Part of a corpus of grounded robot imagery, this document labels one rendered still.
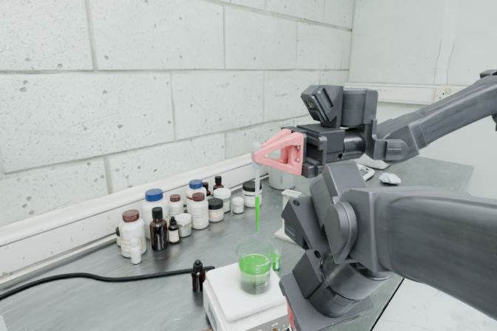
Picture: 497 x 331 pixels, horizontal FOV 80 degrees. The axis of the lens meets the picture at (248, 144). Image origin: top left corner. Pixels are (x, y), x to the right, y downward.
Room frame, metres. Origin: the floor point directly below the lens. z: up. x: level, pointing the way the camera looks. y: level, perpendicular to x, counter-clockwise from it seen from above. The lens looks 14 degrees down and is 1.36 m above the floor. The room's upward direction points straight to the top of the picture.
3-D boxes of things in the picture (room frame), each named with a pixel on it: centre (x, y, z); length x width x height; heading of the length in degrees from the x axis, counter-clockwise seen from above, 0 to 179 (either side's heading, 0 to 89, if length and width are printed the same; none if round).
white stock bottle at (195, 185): (0.87, 0.17, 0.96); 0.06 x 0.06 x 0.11
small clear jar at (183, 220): (0.76, 0.18, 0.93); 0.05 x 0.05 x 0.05
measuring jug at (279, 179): (1.11, -0.13, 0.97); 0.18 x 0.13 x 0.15; 171
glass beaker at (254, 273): (0.44, -0.01, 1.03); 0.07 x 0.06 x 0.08; 115
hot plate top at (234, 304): (0.45, 0.00, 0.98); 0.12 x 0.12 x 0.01; 24
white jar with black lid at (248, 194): (0.96, -0.01, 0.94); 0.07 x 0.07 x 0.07
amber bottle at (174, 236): (0.72, 0.20, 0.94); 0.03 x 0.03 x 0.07
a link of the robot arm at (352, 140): (0.51, -0.17, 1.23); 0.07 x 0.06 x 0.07; 114
